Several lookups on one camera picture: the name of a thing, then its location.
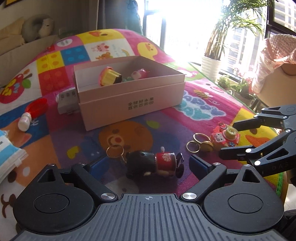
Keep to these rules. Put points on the beige chair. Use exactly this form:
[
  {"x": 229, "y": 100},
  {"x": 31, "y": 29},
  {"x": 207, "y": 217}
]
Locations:
[{"x": 277, "y": 88}]

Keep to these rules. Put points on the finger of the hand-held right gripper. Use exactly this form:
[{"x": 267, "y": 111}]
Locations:
[
  {"x": 231, "y": 154},
  {"x": 245, "y": 124}
]

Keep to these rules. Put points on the small potted plant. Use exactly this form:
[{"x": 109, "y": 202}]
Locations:
[
  {"x": 223, "y": 82},
  {"x": 242, "y": 87}
]

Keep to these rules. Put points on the pink cardboard box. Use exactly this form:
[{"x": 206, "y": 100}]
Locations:
[{"x": 104, "y": 111}]

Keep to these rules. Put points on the blue white cotton pad packet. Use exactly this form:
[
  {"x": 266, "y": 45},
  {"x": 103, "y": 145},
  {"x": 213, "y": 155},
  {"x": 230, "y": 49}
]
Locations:
[{"x": 9, "y": 150}]

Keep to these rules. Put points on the folded beige cushion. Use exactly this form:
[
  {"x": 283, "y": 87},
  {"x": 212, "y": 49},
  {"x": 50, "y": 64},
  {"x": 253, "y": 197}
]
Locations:
[{"x": 11, "y": 34}]

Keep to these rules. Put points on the pink cupcake toy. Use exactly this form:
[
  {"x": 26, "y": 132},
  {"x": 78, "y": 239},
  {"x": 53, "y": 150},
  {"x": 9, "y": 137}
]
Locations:
[{"x": 108, "y": 77}]

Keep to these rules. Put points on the black window frame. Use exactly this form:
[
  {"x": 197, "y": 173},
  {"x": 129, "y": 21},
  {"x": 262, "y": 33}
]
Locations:
[{"x": 269, "y": 18}]

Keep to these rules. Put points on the beige covered sofa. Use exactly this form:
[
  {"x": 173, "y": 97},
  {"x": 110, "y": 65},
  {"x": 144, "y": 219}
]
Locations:
[{"x": 23, "y": 53}]

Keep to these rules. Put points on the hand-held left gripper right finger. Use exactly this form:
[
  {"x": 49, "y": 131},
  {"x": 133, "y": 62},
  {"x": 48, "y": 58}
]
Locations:
[{"x": 198, "y": 164}]

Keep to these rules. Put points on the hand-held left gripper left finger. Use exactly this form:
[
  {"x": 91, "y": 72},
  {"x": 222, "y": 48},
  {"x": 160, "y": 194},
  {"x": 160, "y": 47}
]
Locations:
[{"x": 97, "y": 166}]

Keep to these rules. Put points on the potted palm white pot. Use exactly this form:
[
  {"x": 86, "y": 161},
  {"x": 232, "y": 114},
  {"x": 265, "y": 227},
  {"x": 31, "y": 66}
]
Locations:
[{"x": 211, "y": 67}]

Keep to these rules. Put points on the small white bottle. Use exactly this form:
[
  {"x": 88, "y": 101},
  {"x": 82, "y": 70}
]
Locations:
[{"x": 24, "y": 121}]

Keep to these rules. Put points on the pink knit blanket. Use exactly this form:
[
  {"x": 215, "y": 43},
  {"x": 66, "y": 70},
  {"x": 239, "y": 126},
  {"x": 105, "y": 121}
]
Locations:
[{"x": 277, "y": 48}]

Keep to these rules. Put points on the grey bear neck pillow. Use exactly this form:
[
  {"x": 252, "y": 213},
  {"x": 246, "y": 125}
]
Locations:
[{"x": 30, "y": 27}]

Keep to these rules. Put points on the white plastic block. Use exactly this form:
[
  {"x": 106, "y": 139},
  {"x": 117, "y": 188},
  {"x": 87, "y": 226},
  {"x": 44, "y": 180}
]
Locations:
[{"x": 67, "y": 104}]

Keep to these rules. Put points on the colourful printed play mat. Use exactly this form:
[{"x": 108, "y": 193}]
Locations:
[{"x": 203, "y": 109}]

